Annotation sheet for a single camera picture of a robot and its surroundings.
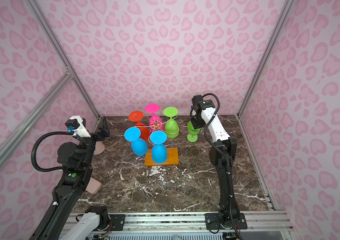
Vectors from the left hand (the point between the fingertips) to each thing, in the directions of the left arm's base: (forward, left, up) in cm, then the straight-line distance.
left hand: (93, 115), depth 63 cm
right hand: (+17, -50, -27) cm, 59 cm away
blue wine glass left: (-4, -16, -17) cm, 24 cm away
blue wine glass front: (-8, -27, -16) cm, 32 cm away
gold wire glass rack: (+3, -25, -11) cm, 28 cm away
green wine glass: (+6, -32, -16) cm, 37 cm away
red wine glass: (+8, -16, -9) cm, 19 cm away
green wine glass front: (+16, -46, -40) cm, 63 cm away
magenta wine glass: (+4, -25, -10) cm, 27 cm away
